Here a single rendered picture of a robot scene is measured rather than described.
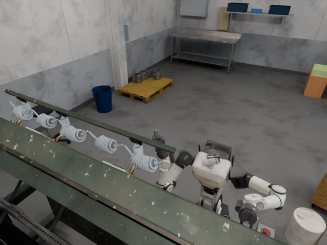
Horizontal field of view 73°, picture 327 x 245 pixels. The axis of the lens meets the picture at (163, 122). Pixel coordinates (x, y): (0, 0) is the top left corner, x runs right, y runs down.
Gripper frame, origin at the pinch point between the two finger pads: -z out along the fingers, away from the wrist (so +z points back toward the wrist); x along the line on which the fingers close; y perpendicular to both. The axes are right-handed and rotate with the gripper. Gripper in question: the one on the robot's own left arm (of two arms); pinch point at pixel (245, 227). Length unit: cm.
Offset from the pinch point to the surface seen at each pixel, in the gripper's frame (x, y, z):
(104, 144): -25, 62, -31
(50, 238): 61, 110, -8
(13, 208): 60, 153, -7
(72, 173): -18, 60, -49
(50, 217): 121, 192, 62
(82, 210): 3, 62, -38
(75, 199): 1, 68, -36
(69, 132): -24, 84, -30
